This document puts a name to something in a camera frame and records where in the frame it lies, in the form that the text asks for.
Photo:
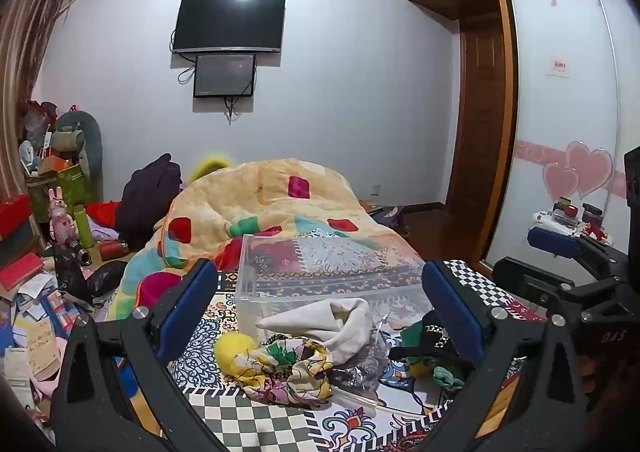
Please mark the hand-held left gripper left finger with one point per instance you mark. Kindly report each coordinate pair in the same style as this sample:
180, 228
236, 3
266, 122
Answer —
194, 299

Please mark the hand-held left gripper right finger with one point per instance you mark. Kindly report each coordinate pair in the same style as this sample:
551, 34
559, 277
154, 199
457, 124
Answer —
450, 304

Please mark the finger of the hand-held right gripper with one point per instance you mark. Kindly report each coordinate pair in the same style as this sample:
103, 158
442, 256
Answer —
552, 241
535, 279

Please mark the yellow plush ball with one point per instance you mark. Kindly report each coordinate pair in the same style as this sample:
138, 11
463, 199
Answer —
232, 351

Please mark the green cloth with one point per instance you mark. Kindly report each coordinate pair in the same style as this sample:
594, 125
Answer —
447, 378

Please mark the floral patterned scarf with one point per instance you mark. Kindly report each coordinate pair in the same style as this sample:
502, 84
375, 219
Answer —
287, 372

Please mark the white cloth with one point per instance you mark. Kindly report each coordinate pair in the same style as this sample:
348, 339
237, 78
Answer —
330, 324

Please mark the clear plastic storage box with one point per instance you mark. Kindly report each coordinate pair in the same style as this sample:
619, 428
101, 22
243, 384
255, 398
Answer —
320, 262

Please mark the red can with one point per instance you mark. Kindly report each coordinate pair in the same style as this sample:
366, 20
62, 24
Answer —
111, 250

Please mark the silver shiny fabric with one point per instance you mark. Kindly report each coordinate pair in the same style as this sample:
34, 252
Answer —
362, 367

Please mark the yellow patchwork quilt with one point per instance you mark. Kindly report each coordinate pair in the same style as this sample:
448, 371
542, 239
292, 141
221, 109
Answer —
250, 204

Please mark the dark backpack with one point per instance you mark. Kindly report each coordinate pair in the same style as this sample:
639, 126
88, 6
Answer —
150, 197

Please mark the red cloth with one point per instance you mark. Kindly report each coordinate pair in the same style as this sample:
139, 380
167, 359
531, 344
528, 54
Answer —
102, 214

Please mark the black plastic bag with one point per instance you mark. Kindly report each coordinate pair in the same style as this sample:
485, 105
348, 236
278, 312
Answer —
70, 277

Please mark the green tube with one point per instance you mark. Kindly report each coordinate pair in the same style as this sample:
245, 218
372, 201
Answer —
84, 228

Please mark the yellow furry toy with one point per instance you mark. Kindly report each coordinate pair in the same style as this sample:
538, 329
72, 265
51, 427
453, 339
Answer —
207, 167

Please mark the wooden wardrobe with heart decals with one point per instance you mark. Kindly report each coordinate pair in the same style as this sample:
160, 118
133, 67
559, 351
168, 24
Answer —
555, 107

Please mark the wooden door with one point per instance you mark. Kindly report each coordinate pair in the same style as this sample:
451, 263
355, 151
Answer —
482, 122

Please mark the patterned bed sheet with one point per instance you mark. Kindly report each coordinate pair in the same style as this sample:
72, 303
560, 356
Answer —
270, 427

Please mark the pink rabbit toy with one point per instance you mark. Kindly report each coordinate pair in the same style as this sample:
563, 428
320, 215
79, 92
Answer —
61, 222

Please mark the pile of papers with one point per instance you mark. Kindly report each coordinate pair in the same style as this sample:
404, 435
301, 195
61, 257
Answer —
35, 332

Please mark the green cardboard box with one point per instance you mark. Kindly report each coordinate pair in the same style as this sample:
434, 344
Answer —
70, 182

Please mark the red book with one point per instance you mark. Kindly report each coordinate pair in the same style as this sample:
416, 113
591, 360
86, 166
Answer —
20, 271

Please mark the grey plush pillow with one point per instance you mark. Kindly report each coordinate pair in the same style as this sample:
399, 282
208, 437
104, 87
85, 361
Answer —
92, 142

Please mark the red box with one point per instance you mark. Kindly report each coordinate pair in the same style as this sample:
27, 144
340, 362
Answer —
14, 214

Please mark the small black monitor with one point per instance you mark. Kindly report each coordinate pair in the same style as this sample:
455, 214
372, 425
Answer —
224, 75

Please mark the striped curtain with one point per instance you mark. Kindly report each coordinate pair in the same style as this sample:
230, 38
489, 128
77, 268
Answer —
25, 57

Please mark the wall socket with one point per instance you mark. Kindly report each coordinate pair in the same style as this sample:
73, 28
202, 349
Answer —
375, 190

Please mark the wall-mounted black television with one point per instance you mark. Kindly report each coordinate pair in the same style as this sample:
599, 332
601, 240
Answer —
229, 22

